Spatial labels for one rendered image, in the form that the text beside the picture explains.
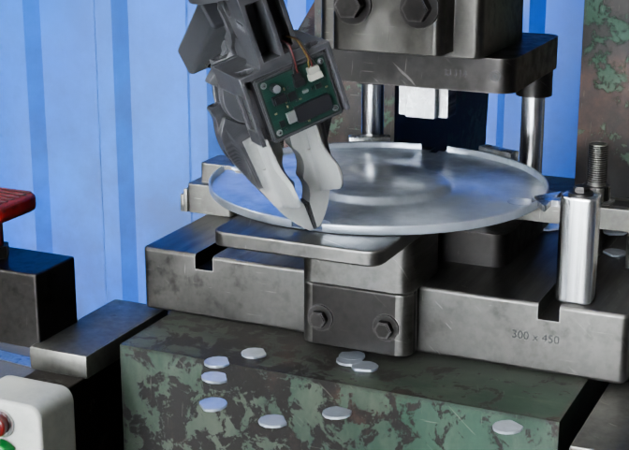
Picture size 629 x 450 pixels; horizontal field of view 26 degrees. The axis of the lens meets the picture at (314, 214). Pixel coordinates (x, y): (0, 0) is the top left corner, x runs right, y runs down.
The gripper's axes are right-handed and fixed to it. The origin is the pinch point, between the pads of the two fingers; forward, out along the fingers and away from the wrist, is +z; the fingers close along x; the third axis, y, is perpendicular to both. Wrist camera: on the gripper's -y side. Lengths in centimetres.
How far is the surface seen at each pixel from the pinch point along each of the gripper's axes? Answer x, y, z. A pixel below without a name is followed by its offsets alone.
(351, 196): 5.6, -4.9, 2.7
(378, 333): 3.4, -2.8, 14.1
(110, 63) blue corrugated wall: 21, -169, 25
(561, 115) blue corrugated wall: 80, -105, 48
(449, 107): 20.6, -15.0, 3.1
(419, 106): 18.2, -15.9, 2.1
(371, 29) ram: 13.8, -10.7, -7.9
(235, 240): -5.8, -0.8, 0.1
